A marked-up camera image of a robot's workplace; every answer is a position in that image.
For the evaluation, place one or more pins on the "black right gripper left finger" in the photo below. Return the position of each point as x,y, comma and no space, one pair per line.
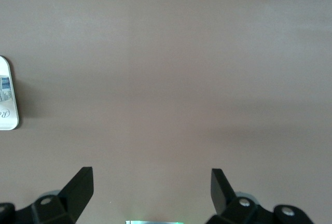
75,195

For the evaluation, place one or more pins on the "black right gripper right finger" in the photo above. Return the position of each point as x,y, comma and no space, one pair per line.
220,195

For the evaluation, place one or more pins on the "cream rabbit print tray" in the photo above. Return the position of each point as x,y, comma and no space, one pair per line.
7,99

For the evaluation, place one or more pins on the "brown table cover sheet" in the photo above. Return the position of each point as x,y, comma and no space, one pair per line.
166,66

